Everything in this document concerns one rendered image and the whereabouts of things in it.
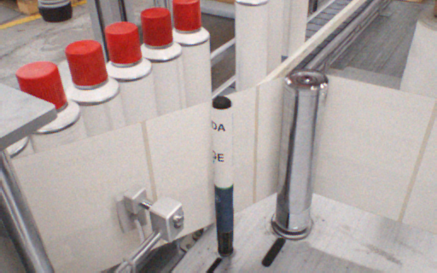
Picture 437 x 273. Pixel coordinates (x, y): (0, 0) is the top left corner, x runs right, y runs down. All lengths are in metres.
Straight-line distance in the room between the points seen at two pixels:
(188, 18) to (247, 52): 0.18
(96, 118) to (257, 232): 0.21
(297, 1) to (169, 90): 0.38
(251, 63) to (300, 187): 0.30
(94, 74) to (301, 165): 0.21
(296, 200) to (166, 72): 0.20
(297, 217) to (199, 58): 0.22
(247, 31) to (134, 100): 0.26
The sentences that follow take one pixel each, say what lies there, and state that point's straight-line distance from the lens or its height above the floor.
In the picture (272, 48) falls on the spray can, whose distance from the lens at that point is 0.73.
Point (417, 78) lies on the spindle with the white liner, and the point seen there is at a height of 1.00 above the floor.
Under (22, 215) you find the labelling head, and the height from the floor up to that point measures 1.08.
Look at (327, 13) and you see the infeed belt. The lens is 1.09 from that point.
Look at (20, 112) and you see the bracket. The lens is 0.21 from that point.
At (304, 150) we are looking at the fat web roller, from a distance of 0.40.
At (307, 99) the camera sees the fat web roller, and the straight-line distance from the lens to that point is 0.37.
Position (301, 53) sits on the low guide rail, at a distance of 0.80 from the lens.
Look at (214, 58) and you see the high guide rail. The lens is 0.66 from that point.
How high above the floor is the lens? 1.24
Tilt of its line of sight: 35 degrees down
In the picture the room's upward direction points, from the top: 1 degrees counter-clockwise
